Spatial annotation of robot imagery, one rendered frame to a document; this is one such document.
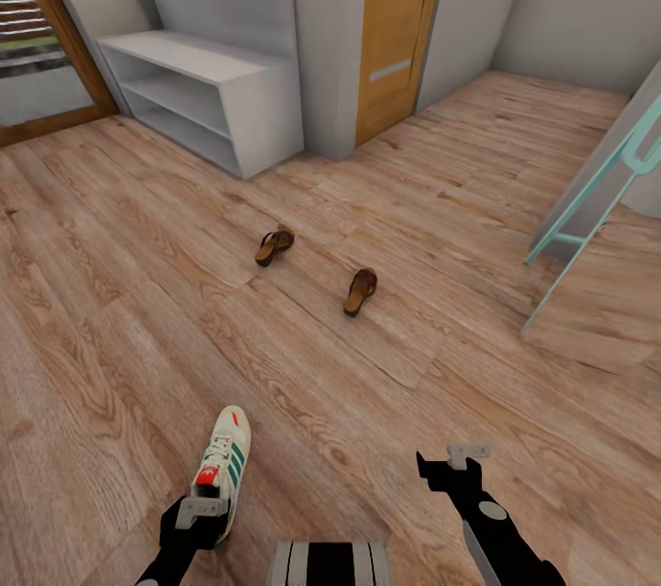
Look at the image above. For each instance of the gym shoe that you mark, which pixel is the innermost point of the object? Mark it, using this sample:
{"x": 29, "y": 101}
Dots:
{"x": 221, "y": 471}

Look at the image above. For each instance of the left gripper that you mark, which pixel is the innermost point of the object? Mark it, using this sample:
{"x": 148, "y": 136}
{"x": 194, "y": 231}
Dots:
{"x": 202, "y": 535}

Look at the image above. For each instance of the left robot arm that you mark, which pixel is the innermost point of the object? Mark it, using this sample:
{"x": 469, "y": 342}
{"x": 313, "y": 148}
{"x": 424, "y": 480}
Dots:
{"x": 190, "y": 524}

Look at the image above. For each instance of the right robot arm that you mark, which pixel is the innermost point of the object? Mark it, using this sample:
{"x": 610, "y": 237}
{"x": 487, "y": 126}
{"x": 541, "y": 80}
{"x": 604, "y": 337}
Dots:
{"x": 503, "y": 558}

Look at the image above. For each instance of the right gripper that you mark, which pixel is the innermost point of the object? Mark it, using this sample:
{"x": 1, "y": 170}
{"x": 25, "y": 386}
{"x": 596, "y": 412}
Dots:
{"x": 441, "y": 477}

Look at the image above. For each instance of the sandal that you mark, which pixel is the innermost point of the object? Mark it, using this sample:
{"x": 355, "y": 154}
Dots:
{"x": 277, "y": 242}
{"x": 363, "y": 285}

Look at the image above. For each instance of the standing mirror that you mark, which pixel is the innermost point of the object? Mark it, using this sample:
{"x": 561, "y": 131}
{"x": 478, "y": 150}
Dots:
{"x": 605, "y": 308}

